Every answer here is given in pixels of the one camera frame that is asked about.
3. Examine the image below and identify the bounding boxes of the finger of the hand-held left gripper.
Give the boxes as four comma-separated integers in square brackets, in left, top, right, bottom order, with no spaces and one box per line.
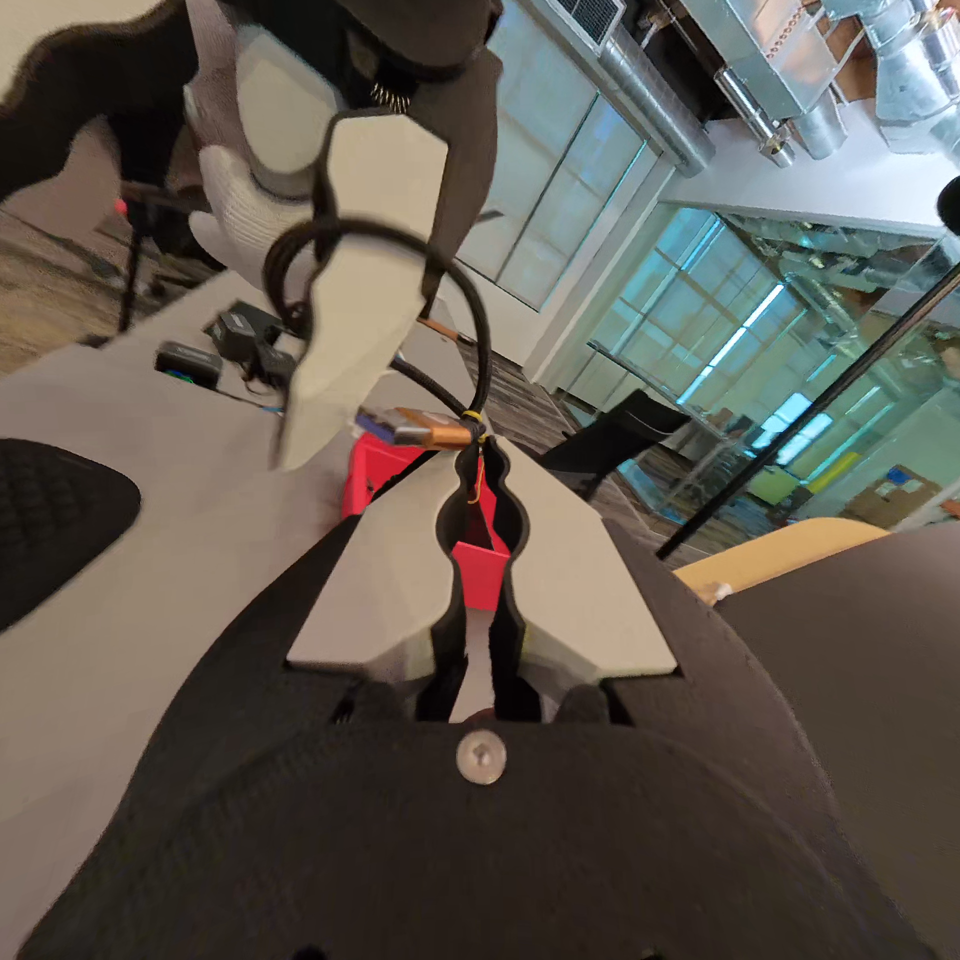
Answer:
[0,0,202,235]
[271,111,451,474]

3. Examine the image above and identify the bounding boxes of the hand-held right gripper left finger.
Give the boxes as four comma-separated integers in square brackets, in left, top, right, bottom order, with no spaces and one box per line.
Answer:
[285,448,472,723]

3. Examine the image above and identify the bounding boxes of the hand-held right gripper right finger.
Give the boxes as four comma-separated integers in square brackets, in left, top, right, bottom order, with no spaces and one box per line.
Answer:
[483,437,680,723]

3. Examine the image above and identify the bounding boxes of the red storage bin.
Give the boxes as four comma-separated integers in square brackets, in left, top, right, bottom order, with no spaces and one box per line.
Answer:
[341,435,513,612]

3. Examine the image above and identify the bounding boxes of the black cable with gold plugs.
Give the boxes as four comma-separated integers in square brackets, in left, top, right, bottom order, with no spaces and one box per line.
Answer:
[262,216,495,453]

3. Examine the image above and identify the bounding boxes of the yellow twist tie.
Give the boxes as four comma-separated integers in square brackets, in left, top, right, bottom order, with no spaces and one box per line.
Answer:
[461,408,490,505]

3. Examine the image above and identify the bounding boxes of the person's left hand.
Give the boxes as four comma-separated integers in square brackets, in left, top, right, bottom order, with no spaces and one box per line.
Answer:
[182,0,316,277]

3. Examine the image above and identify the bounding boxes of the white ceiling vent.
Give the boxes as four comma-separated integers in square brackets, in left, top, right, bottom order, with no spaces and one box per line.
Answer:
[546,0,629,48]

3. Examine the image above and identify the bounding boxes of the black metal pole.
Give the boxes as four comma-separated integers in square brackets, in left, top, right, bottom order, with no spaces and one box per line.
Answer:
[656,176,960,561]

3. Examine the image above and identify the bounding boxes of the black quilted pad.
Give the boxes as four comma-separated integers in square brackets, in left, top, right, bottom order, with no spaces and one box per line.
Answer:
[0,438,144,633]

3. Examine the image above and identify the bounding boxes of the silver ribbed pipe ducts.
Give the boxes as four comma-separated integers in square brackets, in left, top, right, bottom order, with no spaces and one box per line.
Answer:
[600,0,960,181]

